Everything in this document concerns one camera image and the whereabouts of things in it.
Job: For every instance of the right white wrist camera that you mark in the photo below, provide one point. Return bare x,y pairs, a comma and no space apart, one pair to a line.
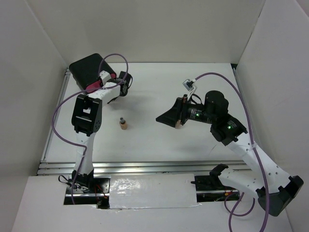
190,86

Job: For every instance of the pink drawer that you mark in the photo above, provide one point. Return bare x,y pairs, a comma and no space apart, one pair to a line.
94,86

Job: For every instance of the white taped cover plate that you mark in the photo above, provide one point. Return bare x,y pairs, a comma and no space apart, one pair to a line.
152,191

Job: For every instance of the foundation bottle with black cap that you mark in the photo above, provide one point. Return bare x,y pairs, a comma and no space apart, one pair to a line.
178,125

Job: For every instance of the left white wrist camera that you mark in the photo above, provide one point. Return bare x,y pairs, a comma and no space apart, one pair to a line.
105,77

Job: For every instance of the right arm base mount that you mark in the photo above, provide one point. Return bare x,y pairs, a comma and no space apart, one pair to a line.
209,189

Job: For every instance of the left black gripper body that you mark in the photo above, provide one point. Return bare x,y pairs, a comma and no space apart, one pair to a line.
125,93

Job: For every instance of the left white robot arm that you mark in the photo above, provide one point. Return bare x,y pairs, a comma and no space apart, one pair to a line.
87,120

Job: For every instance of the black drawer organizer box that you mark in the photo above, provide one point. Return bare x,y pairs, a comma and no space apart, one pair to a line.
86,71

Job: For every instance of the foundation bottle with silver pump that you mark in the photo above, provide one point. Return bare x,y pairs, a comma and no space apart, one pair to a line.
123,123

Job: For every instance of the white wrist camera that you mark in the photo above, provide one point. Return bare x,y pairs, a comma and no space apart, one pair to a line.
190,86
105,77

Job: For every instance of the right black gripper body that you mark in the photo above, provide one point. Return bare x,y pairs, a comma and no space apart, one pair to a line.
188,108

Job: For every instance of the aluminium front rail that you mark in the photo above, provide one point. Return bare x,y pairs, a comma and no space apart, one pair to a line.
165,167

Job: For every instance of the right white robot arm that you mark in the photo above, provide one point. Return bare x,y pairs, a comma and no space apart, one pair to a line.
273,188

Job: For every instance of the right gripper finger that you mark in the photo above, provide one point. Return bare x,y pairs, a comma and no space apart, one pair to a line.
170,117
178,106

